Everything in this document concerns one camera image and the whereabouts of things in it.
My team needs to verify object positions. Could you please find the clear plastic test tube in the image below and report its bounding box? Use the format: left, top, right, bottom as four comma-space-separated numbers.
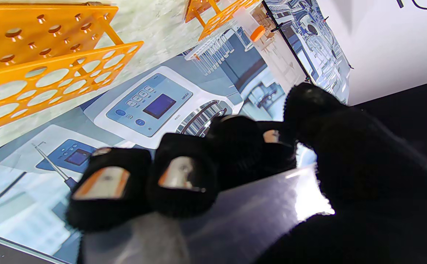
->
79, 163, 336, 264
233, 6, 260, 33

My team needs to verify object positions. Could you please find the black backdrop frame pole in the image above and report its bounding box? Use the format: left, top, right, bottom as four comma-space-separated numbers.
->
261, 0, 311, 83

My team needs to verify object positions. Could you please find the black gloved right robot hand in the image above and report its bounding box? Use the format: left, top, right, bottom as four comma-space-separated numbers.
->
65, 82, 427, 264

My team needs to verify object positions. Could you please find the orange test tube rack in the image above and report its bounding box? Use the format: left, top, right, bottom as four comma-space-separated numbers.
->
0, 2, 144, 135
184, 0, 262, 41

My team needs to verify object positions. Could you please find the black hanging cable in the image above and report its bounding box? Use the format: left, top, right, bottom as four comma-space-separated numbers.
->
396, 0, 427, 11

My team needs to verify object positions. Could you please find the printed laboratory backdrop poster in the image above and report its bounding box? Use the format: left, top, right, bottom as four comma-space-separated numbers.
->
0, 15, 309, 264

